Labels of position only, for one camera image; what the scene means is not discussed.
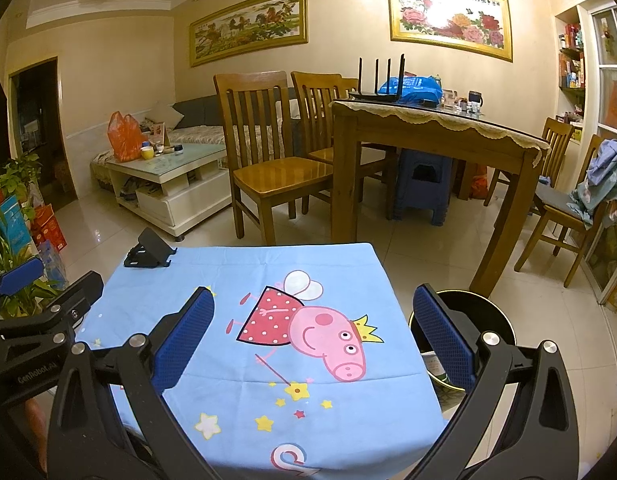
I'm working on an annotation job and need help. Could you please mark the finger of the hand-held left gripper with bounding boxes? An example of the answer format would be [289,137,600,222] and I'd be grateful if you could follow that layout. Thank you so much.
[0,256,43,301]
[0,270,105,342]

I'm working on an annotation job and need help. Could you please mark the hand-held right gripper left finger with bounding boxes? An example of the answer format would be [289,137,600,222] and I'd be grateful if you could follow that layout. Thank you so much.
[46,286,216,480]

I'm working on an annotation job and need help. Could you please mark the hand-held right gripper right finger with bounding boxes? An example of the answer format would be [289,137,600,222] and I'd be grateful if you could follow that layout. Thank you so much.
[403,283,584,480]

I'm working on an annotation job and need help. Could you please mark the black gold-rimmed trash bin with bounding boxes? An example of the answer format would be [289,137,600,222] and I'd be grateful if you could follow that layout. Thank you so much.
[407,287,517,411]

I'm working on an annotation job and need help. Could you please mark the blue gift box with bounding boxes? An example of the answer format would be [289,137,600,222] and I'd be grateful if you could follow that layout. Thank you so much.
[0,195,32,261]

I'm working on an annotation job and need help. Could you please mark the red gift box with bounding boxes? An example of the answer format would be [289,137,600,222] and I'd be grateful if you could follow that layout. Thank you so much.
[31,203,68,253]

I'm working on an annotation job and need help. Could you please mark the black phone stand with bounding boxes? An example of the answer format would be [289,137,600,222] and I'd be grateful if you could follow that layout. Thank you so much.
[123,227,178,269]

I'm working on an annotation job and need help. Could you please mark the blue cartoon pig tablecloth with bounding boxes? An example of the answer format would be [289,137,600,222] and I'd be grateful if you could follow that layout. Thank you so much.
[76,242,444,480]

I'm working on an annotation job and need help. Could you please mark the green potted plant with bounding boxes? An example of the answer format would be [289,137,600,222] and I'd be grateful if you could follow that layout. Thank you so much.
[0,154,64,321]

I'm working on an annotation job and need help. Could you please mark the white glass-top coffee table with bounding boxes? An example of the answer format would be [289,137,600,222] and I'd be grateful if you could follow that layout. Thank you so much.
[106,142,234,238]

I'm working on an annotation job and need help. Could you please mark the blue plastic stool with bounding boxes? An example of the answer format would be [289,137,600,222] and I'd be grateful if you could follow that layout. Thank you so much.
[389,149,454,226]

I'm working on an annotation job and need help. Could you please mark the wooden slat-back chair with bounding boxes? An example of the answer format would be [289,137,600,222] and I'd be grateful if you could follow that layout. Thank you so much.
[291,71,389,221]
[213,71,339,246]
[483,117,575,211]
[513,134,614,288]

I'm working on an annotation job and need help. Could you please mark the orange plastic bag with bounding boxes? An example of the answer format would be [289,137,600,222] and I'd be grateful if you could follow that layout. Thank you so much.
[107,111,143,162]

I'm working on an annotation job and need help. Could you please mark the standing desk card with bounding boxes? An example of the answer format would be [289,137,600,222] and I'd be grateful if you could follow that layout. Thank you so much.
[148,120,170,153]

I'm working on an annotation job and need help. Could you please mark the wooden dining table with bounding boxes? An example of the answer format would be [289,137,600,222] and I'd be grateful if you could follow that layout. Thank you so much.
[330,97,552,298]

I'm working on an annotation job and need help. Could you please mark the white sofa pillow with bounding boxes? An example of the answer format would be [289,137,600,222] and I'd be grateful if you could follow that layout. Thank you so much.
[151,101,185,133]

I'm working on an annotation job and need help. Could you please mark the beige lace table cover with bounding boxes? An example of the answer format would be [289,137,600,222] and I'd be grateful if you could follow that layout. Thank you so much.
[330,99,552,166]

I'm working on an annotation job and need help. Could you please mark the grey sofa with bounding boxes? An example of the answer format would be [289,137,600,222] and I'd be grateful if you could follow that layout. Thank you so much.
[91,87,299,191]

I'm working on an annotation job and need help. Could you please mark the pale clothes pile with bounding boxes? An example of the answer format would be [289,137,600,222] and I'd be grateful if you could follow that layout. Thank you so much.
[569,139,617,231]

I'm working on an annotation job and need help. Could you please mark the black antenna router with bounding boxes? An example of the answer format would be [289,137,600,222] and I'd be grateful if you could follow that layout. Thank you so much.
[349,53,437,107]

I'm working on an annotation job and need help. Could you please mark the blue plastic bag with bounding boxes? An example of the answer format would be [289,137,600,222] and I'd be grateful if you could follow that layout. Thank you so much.
[377,75,444,103]

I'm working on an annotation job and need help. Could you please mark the framed flower picture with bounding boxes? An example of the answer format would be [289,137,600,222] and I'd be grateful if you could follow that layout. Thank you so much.
[387,0,514,63]

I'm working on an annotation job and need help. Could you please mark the framed horse picture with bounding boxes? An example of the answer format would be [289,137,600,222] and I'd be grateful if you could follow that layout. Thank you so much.
[188,0,309,68]

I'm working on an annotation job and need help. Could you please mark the wall shelf with goods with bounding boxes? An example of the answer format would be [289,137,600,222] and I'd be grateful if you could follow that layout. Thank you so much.
[556,7,589,141]

